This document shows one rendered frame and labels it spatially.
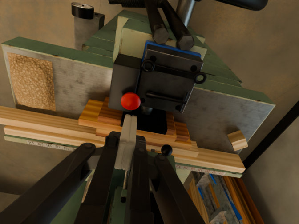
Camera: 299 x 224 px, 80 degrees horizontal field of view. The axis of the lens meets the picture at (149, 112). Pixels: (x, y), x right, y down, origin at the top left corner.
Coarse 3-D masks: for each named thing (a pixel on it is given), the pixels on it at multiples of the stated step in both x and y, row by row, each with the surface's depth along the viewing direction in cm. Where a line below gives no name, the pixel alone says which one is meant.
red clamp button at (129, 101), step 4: (128, 92) 27; (132, 92) 27; (124, 96) 27; (128, 96) 27; (132, 96) 27; (136, 96) 27; (124, 100) 27; (128, 100) 27; (132, 100) 27; (136, 100) 27; (140, 100) 28; (124, 104) 27; (128, 104) 27; (132, 104) 27; (136, 104) 27; (128, 108) 28; (132, 108) 28; (136, 108) 28
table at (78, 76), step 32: (192, 32) 38; (64, 64) 37; (96, 64) 37; (64, 96) 41; (96, 96) 41; (192, 96) 41; (224, 96) 41; (256, 96) 43; (192, 128) 46; (224, 128) 46; (256, 128) 46
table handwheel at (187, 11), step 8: (184, 0) 37; (192, 0) 36; (200, 0) 37; (216, 0) 46; (224, 0) 27; (232, 0) 26; (240, 0) 27; (248, 0) 27; (256, 0) 28; (264, 0) 29; (184, 8) 37; (192, 8) 38; (248, 8) 37; (256, 8) 30; (184, 16) 38; (184, 24) 39
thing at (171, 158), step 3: (150, 153) 36; (153, 153) 36; (156, 153) 37; (159, 153) 37; (153, 156) 36; (168, 156) 37; (171, 156) 37; (168, 159) 36; (171, 159) 36; (171, 162) 36; (174, 162) 36; (174, 165) 35; (174, 168) 34; (150, 186) 32; (150, 189) 33; (150, 192) 33
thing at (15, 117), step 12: (0, 108) 42; (12, 108) 43; (0, 120) 40; (12, 120) 40; (24, 120) 41; (36, 120) 42; (48, 120) 42; (60, 120) 43; (72, 120) 44; (60, 132) 42; (72, 132) 42; (84, 132) 42; (192, 144) 47; (192, 156) 47
